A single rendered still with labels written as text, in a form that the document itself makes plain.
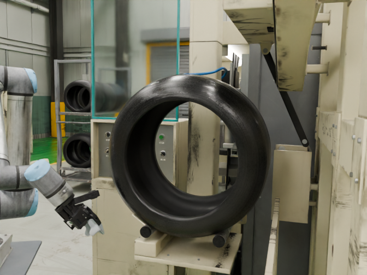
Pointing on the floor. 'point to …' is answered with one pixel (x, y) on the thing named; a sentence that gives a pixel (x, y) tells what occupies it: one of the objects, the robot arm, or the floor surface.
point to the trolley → (71, 150)
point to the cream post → (214, 5)
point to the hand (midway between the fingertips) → (102, 230)
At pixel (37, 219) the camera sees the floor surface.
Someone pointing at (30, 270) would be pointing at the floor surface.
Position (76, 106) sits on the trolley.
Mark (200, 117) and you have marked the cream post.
